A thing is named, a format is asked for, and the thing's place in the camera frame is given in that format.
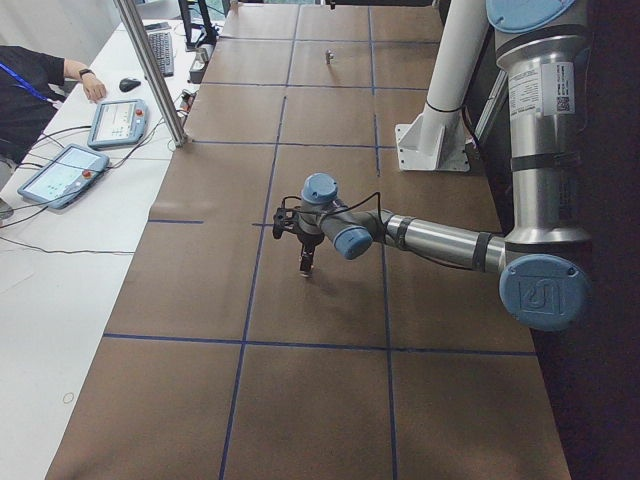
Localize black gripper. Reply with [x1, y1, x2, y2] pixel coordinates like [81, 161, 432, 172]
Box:
[298, 231, 323, 276]

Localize chrome tee pipe fitting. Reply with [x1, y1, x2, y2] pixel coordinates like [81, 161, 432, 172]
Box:
[325, 49, 335, 65]

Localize seated person's forearm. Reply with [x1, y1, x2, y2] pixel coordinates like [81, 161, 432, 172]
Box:
[63, 59, 95, 82]

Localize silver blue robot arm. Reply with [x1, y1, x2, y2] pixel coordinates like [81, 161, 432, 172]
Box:
[273, 1, 593, 331]

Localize seated person's hand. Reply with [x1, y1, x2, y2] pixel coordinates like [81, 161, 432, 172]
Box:
[81, 74, 107, 102]

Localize orange black connector block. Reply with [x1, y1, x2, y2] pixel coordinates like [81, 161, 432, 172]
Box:
[179, 89, 197, 113]

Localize far teach pendant tablet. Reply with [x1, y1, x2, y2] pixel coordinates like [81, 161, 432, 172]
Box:
[87, 99, 148, 150]

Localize teach pendant tablet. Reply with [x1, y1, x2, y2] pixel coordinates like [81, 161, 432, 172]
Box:
[17, 144, 110, 210]
[87, 99, 148, 150]

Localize black monitor stand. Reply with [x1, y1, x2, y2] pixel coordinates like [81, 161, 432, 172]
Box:
[178, 0, 219, 52]

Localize near teach pendant tablet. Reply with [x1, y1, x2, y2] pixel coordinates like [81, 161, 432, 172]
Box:
[17, 144, 110, 210]

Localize black computer mouse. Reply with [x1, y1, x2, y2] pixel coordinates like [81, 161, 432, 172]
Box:
[119, 78, 141, 93]

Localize black keyboard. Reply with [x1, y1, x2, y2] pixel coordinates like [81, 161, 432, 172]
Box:
[147, 31, 174, 77]

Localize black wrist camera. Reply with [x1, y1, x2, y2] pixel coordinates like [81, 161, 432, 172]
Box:
[272, 207, 299, 240]

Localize aluminium frame post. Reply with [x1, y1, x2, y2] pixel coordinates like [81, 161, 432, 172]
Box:
[114, 0, 188, 147]

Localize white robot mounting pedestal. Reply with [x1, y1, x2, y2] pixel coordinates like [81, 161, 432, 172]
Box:
[395, 0, 489, 172]

